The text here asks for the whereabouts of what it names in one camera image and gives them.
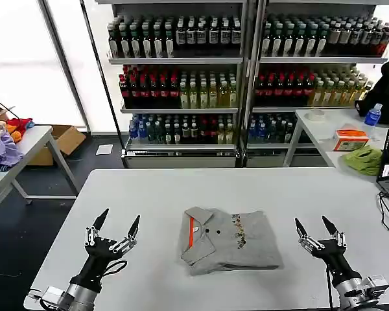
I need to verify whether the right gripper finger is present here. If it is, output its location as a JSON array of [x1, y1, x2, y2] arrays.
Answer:
[[322, 215, 347, 249], [294, 217, 322, 253]]

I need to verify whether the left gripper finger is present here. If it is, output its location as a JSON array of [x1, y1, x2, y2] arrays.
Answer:
[[108, 214, 141, 254], [84, 207, 110, 248]]

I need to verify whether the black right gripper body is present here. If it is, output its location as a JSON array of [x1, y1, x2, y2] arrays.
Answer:
[[312, 238, 362, 288]]

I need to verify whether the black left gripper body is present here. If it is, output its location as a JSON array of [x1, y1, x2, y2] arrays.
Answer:
[[69, 236, 121, 292]]

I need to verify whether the grey polo shirt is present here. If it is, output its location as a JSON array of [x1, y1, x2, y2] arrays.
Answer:
[[178, 206, 285, 277]]

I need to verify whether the green cloth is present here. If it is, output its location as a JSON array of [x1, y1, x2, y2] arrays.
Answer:
[[340, 145, 384, 177]]

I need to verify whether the white paper sheet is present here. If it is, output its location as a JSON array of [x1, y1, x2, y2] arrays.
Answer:
[[95, 144, 114, 157]]

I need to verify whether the brown cardboard box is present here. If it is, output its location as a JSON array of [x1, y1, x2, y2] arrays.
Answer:
[[27, 124, 87, 167]]

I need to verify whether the orange tissue box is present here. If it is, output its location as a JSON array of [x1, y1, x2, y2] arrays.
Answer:
[[332, 128, 371, 152]]

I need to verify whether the white side table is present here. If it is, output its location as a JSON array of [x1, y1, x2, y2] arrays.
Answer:
[[283, 108, 389, 178]]

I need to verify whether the white table with grey legs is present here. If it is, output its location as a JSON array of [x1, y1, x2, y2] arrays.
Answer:
[[0, 125, 80, 242]]

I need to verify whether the purple garment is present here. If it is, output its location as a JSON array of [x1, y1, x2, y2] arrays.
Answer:
[[0, 129, 25, 172]]

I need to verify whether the white tape roll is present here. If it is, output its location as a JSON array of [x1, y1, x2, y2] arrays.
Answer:
[[305, 109, 325, 122]]

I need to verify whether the blue label water bottle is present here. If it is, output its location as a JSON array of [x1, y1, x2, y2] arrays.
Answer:
[[364, 103, 384, 129]]

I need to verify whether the red orange garment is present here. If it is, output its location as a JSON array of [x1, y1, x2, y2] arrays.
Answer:
[[5, 117, 36, 144]]

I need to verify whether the metal shelf rack with bottles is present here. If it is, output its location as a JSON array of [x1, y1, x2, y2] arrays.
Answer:
[[246, 0, 389, 168], [95, 0, 251, 168]]

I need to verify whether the black bag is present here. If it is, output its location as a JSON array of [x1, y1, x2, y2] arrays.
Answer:
[[355, 61, 389, 126]]

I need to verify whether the thin black pole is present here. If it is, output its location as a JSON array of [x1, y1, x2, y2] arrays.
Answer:
[[80, 0, 130, 168]]

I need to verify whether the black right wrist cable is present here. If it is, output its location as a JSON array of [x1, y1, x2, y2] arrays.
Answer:
[[325, 264, 334, 309]]

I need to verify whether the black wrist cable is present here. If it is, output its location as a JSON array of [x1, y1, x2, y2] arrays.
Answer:
[[102, 259, 128, 278], [325, 264, 334, 309]]

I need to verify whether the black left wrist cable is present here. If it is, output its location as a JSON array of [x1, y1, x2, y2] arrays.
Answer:
[[102, 259, 128, 278]]

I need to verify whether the grey window frame post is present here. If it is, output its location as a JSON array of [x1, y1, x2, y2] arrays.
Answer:
[[38, 0, 92, 132]]

